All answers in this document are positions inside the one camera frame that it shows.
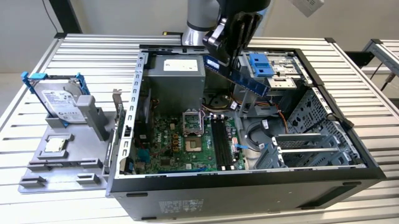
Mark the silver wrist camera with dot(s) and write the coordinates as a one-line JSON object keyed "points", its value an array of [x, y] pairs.
{"points": [[307, 7]]}

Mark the white-clip RAM slot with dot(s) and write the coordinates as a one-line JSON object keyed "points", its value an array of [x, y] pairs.
{"points": [[227, 142], [218, 142]]}

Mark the graphics card with silver bracket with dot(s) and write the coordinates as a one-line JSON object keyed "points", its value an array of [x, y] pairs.
{"points": [[116, 100]]}

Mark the CPU socket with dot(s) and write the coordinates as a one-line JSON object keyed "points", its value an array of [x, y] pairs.
{"points": [[194, 144]]}

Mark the hard disk in blue carrier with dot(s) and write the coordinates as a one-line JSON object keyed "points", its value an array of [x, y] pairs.
{"points": [[56, 100]]}

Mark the silver CPU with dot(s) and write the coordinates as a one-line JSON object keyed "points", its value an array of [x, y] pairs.
{"points": [[54, 145]]}

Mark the green motherboard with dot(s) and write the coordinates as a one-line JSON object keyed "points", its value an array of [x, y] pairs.
{"points": [[199, 155]]}

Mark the blue drive latch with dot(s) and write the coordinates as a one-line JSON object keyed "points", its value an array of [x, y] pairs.
{"points": [[262, 65]]}

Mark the black open PC case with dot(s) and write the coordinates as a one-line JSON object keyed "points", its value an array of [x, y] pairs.
{"points": [[218, 198]]}

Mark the black slanted post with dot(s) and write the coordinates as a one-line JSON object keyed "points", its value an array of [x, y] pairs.
{"points": [[67, 18]]}

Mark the round black speaker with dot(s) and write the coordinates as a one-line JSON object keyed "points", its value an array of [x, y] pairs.
{"points": [[218, 101]]}

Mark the white case label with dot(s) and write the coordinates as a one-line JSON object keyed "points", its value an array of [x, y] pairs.
{"points": [[180, 205]]}

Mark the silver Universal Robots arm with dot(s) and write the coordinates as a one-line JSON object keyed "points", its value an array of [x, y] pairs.
{"points": [[199, 18]]}

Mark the black table bracket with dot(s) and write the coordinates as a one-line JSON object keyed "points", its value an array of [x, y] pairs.
{"points": [[358, 58]]}

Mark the grey metal drive cage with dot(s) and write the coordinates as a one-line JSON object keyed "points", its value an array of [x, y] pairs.
{"points": [[246, 100]]}

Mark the blue expansion slot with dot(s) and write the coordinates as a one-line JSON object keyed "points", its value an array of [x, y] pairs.
{"points": [[187, 170]]}

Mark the black bar with yellow tip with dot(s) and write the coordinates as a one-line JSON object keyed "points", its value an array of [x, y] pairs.
{"points": [[171, 33]]}

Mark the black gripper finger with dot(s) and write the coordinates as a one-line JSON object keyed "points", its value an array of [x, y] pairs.
{"points": [[219, 42], [246, 28]]}

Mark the black case fan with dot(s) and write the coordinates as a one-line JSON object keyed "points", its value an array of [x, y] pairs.
{"points": [[144, 116]]}

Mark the grey metal disk bay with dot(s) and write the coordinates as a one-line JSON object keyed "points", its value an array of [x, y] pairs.
{"points": [[299, 140]]}

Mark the white power supply label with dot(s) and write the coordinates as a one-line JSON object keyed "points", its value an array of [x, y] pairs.
{"points": [[180, 65]]}

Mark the aluminium frame side table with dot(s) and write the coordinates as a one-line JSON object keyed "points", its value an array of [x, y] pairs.
{"points": [[385, 49]]}

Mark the grey parts rack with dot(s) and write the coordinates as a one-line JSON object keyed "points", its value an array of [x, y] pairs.
{"points": [[80, 140]]}

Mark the grey power supply unit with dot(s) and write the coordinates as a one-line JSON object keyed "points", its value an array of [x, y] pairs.
{"points": [[174, 93]]}

